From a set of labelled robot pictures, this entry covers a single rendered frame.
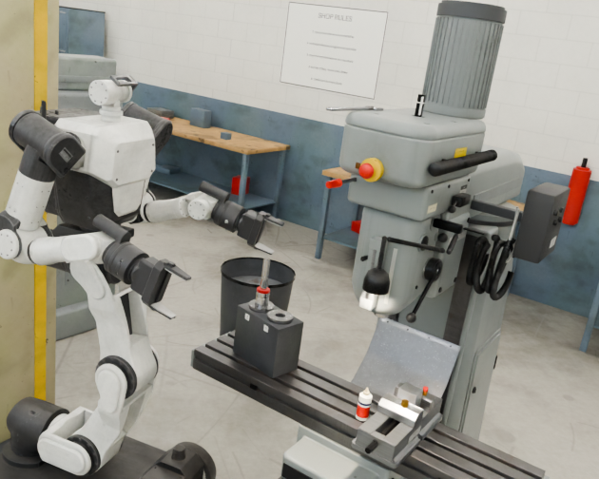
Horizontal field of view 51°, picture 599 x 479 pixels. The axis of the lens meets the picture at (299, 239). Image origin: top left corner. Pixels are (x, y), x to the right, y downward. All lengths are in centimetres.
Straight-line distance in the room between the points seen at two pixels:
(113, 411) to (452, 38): 148
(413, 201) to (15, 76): 181
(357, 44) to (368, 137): 511
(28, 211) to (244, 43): 599
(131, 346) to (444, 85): 121
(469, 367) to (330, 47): 498
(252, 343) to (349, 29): 495
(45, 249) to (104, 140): 32
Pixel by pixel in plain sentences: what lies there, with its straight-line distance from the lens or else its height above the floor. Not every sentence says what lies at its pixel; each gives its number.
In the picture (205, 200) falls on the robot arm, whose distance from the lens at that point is 200.
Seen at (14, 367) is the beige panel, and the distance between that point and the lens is 332.
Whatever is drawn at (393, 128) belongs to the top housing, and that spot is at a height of 187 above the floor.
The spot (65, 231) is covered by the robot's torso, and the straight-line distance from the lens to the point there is 197.
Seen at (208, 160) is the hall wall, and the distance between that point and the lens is 796.
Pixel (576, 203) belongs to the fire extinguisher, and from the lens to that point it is 589.
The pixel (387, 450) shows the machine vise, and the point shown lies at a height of 99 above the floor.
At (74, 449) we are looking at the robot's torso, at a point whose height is 72.
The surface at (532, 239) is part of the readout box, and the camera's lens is 196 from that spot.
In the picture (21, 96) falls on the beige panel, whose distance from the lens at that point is 293.
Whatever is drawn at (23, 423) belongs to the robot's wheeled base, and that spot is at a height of 72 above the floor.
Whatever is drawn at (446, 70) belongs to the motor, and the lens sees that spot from 196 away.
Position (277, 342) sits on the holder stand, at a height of 108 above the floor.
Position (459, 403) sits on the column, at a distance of 245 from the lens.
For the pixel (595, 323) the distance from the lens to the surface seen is 547.
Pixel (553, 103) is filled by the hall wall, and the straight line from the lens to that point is 601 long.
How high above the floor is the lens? 206
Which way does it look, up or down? 18 degrees down
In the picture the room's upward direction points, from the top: 8 degrees clockwise
